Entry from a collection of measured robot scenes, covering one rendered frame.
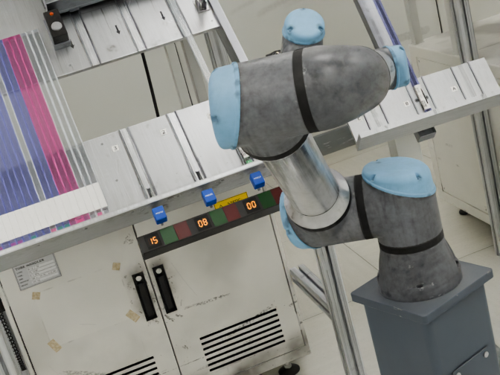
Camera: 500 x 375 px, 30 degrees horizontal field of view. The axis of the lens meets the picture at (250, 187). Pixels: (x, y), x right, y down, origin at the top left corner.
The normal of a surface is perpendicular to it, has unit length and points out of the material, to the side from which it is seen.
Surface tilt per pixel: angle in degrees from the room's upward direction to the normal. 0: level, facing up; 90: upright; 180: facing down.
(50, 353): 90
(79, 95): 90
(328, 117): 119
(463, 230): 0
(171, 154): 45
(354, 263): 0
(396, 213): 90
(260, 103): 76
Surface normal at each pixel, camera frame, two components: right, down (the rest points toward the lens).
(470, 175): -0.92, 0.33
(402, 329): -0.76, 0.40
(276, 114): -0.12, 0.51
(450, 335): 0.60, 0.12
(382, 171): -0.12, -0.93
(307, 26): 0.04, -0.46
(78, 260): 0.30, 0.25
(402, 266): -0.47, 0.11
